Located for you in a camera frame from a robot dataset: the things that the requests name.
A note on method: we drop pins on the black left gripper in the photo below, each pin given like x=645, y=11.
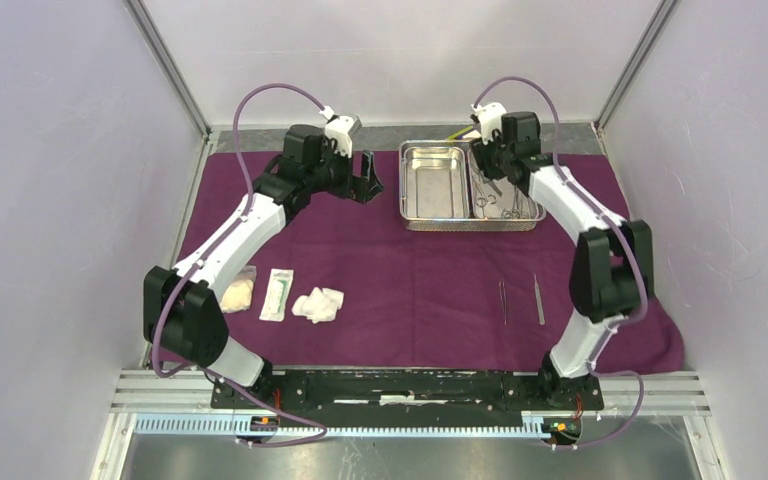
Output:
x=360, y=189

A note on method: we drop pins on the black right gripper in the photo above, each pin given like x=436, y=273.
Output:
x=482, y=155

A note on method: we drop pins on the metal mesh instrument tray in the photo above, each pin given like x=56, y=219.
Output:
x=471, y=223

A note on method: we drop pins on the thin curved steel tweezers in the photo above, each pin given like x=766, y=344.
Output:
x=503, y=301

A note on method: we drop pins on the white gauze wad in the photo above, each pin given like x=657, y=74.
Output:
x=321, y=305

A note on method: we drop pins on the suture packet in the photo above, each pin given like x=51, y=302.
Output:
x=278, y=289

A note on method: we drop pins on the steel forceps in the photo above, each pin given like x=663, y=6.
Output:
x=538, y=301

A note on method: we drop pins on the steel needle holder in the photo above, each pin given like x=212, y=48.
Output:
x=514, y=204

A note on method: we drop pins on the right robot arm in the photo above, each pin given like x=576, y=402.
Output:
x=610, y=282

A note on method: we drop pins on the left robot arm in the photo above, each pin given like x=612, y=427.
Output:
x=181, y=305

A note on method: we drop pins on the steel surgical scissors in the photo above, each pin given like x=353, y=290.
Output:
x=485, y=192

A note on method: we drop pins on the steel right inner pan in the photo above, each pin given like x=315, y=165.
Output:
x=494, y=213

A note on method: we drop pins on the steel pan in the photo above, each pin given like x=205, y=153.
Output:
x=433, y=183
x=494, y=213

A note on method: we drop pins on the steel left inner pan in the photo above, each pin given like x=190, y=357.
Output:
x=433, y=183

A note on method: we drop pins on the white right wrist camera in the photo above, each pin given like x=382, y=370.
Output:
x=489, y=120

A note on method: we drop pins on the aluminium corner frame rail right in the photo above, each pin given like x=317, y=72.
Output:
x=658, y=21

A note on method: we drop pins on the aluminium corner frame rail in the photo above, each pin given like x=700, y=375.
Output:
x=169, y=67
x=658, y=21

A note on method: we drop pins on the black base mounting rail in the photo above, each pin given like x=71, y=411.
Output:
x=422, y=397

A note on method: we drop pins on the aluminium corner frame rail left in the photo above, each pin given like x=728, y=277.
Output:
x=169, y=67

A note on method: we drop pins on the aluminium front frame rail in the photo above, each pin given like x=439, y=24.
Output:
x=186, y=405

